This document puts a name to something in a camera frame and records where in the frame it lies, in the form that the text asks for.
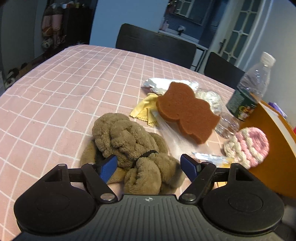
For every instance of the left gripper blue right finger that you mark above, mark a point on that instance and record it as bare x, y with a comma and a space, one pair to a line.
192, 166

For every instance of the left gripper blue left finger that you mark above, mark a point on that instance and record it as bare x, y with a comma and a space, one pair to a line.
93, 172

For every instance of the brown plush towel toy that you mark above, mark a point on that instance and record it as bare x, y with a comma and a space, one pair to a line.
143, 161

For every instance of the brown bear-shaped sponge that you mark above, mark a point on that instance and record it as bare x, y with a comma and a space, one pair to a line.
192, 115

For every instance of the pink white crocheted pad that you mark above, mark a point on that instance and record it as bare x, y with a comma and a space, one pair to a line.
248, 147

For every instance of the yellow cloth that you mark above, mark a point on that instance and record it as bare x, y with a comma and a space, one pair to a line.
143, 111

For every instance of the clear plastic wrap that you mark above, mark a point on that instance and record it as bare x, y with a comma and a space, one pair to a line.
212, 97

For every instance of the white plastic bag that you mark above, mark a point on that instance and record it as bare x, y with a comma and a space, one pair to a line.
160, 85

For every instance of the pink checkered tablecloth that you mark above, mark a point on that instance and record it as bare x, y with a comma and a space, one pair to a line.
47, 116

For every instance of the clear plastic water bottle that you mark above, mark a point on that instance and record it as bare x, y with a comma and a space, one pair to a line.
247, 95

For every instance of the orange rimmed storage box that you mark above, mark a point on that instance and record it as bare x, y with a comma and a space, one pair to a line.
277, 171

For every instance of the right black chair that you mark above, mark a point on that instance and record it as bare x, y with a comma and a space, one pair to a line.
222, 71

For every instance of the black chair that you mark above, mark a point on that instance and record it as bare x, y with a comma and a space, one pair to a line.
163, 47
222, 71

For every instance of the purple tissue pack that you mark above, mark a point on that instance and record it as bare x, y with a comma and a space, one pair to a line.
277, 108

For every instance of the left black chair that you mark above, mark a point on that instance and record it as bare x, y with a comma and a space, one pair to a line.
163, 47

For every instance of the white glass-pane door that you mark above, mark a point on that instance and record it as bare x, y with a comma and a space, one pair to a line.
239, 29

